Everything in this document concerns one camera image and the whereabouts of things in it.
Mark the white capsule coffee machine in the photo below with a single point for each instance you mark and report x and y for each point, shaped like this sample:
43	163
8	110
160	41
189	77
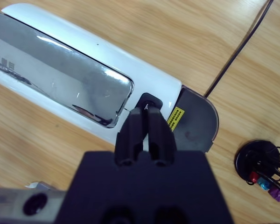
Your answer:
142	74

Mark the red coffee capsule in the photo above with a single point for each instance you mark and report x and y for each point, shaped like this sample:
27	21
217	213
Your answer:
254	177

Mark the clear water tank black lid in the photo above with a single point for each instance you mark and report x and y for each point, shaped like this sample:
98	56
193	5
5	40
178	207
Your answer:
196	121

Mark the silver coffee machine lever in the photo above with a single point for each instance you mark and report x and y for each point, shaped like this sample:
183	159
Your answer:
60	77

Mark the small teal coffee capsule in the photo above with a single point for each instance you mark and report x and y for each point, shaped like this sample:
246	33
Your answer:
264	184

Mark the purple coffee capsule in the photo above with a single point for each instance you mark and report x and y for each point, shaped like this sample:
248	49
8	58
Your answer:
277	194

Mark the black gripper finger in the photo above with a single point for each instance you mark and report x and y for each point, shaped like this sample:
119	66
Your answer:
162	144
129	140

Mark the black capsule holder with rods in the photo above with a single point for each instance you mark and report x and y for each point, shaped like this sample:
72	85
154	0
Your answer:
247	158

